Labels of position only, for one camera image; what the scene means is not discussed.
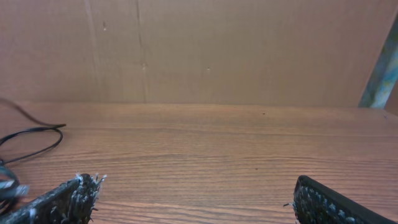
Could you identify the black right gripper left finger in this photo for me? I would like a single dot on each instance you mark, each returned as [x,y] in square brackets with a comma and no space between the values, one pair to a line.
[72,202]

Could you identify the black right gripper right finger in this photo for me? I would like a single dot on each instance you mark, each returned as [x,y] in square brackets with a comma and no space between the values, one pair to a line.
[315,203]

